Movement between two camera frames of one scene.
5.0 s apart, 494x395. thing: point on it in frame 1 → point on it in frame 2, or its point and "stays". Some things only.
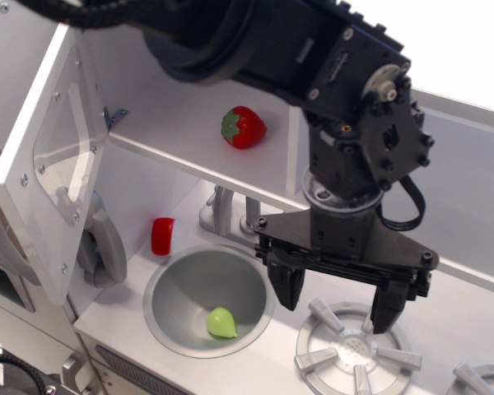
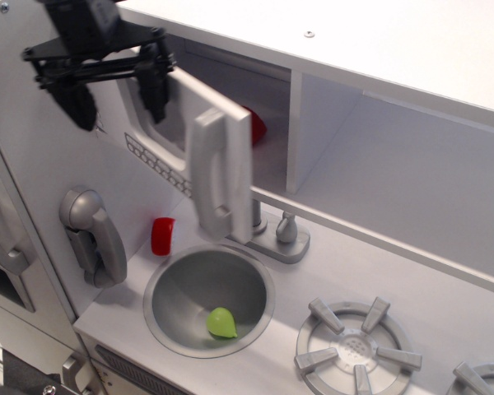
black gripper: x=355 y=243 → x=93 y=42
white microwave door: x=44 y=165 → x=208 y=138
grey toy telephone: x=102 y=253 stays
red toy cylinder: x=161 y=235 stays
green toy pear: x=220 y=321 stays
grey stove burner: x=338 y=353 stays
